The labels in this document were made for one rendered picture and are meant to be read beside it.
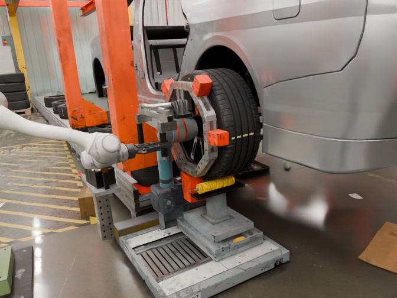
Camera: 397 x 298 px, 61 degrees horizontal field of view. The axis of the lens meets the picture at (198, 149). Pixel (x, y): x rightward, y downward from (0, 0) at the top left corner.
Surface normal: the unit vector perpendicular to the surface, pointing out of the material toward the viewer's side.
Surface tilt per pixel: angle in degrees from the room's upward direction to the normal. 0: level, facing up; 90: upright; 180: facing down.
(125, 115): 90
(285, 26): 90
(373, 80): 90
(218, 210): 90
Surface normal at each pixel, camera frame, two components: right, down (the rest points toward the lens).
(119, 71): 0.50, 0.21
